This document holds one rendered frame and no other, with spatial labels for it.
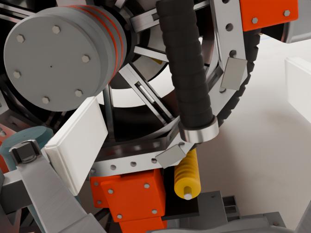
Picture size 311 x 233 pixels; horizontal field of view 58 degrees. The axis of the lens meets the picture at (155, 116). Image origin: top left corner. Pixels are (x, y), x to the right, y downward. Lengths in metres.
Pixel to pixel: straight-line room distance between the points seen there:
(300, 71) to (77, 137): 0.13
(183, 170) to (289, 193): 0.83
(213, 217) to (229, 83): 0.56
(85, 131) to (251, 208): 1.20
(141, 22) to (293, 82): 0.45
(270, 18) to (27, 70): 0.38
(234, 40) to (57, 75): 0.29
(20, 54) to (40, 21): 0.05
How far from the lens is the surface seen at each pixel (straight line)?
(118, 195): 0.63
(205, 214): 0.99
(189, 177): 0.62
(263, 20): 0.51
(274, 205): 1.35
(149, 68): 0.77
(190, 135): 0.30
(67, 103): 0.40
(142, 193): 0.62
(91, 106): 0.19
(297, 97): 0.18
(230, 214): 1.06
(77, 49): 0.37
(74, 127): 0.16
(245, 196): 1.39
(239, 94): 0.63
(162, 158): 0.58
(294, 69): 0.18
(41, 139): 0.49
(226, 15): 0.50
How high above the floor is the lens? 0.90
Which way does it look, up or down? 22 degrees down
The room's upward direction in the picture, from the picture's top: 14 degrees counter-clockwise
